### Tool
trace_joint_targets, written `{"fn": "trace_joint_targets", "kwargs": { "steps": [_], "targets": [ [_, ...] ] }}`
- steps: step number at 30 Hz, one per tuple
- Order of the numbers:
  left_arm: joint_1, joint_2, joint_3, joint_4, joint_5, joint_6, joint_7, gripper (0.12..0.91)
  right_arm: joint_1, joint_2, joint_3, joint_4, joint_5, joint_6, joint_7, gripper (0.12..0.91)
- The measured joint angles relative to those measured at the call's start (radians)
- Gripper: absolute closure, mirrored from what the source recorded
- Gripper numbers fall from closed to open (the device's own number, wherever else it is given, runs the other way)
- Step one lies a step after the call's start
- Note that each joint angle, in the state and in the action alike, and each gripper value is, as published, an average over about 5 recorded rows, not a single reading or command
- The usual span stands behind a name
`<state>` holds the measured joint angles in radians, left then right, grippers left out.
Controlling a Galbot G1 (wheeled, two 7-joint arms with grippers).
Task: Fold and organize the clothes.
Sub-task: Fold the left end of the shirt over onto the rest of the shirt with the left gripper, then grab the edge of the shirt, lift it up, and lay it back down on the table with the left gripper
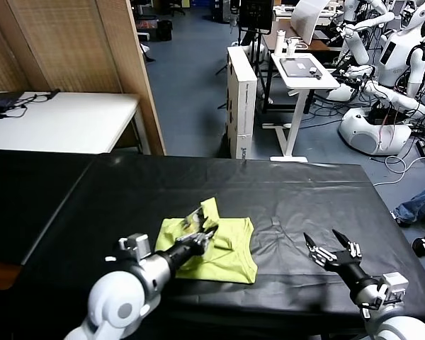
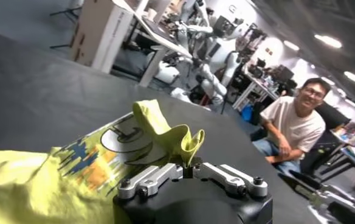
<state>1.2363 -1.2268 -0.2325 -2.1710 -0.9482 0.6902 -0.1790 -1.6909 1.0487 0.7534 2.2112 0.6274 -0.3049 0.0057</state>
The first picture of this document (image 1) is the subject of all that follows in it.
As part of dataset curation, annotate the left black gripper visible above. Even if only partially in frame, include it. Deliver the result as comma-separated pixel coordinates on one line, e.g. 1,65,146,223
157,227,219,272

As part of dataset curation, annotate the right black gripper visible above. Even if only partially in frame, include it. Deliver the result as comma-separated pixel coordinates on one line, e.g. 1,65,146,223
303,229,380,302

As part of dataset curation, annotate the lime green t-shirt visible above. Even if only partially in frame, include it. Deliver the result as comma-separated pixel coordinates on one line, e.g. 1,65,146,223
154,198,259,285

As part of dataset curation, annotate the black plastic table cover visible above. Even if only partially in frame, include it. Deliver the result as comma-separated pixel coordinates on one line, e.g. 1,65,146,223
6,154,425,340

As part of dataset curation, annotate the dark sneaker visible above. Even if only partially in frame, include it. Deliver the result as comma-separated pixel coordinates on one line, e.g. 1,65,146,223
390,210,414,227

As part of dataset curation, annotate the blue jeans leg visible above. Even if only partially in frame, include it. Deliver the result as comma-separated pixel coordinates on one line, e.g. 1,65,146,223
398,182,425,222

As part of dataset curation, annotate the tall white cardboard box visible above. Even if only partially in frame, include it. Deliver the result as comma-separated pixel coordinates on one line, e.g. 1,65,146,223
226,45,258,160

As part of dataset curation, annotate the white rectangular table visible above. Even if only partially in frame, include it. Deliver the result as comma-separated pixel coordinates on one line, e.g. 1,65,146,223
0,91,152,155

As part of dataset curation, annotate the white standing desk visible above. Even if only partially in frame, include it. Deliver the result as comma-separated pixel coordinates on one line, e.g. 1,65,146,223
261,52,341,163

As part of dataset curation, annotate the black side table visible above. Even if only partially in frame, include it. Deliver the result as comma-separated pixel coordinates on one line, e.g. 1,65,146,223
0,148,100,266

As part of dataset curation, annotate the grey closed laptop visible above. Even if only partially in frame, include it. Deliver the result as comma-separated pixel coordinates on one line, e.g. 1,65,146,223
279,57,322,77

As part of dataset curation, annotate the white humanoid robot with base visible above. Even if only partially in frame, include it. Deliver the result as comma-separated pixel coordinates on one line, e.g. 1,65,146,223
338,0,425,157

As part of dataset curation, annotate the brown wooden desk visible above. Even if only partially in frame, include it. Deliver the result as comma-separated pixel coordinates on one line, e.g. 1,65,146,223
261,17,344,53

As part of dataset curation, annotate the white water bottle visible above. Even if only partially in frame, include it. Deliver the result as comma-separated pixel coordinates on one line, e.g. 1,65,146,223
273,29,286,57

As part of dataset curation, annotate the black waste bin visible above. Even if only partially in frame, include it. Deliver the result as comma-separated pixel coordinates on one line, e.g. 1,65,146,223
157,19,174,42

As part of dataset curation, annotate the black monitor on stand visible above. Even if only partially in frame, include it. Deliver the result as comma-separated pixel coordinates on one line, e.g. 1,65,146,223
215,0,274,111

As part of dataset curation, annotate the white curved panel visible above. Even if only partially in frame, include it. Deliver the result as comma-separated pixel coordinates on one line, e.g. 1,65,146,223
290,0,329,44

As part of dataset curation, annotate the wooden folding screen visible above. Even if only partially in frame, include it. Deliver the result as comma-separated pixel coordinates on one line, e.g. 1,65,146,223
0,0,166,157

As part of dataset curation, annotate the black flat bag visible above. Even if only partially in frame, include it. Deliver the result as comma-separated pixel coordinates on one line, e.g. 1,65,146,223
0,91,24,117

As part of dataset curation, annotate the left grey wrist camera box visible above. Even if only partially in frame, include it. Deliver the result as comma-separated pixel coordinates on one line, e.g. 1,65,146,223
118,233,152,261

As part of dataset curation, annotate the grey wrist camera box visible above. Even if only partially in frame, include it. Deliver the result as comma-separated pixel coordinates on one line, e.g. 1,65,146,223
118,233,152,261
380,271,410,306

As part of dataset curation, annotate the right grey wrist camera box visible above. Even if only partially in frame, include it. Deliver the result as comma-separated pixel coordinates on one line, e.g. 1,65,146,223
380,271,410,306

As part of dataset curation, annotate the white floor cable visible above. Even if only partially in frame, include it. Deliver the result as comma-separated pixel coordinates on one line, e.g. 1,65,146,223
371,152,425,187

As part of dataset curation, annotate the black cable with adapter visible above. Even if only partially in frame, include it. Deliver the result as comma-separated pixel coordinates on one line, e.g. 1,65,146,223
0,88,61,120

